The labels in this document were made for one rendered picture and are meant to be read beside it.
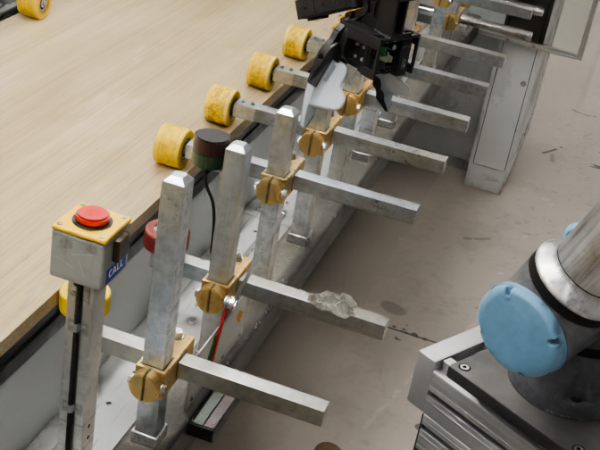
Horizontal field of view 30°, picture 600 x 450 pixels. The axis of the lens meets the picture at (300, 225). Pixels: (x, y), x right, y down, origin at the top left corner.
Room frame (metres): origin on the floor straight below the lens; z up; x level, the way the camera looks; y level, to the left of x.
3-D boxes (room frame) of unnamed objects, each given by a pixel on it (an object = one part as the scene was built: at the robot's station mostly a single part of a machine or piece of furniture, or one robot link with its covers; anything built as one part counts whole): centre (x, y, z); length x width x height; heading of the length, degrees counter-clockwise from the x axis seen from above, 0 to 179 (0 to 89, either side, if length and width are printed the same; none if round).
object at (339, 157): (2.37, -0.06, 0.93); 0.03 x 0.03 x 0.48; 76
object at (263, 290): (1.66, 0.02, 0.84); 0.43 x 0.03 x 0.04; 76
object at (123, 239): (1.14, 0.20, 1.20); 0.03 x 0.01 x 0.03; 166
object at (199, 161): (1.65, 0.16, 1.09); 0.06 x 0.06 x 0.02
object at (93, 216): (1.15, 0.24, 1.22); 0.04 x 0.04 x 0.02
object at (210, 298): (1.66, 0.12, 0.85); 0.13 x 0.06 x 0.05; 166
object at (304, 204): (2.13, 0.00, 0.89); 0.03 x 0.03 x 0.48; 76
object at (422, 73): (2.65, -0.15, 0.95); 0.50 x 0.04 x 0.04; 76
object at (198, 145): (1.65, 0.16, 1.11); 0.06 x 0.06 x 0.02
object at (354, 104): (2.39, -0.07, 0.95); 0.13 x 0.06 x 0.05; 166
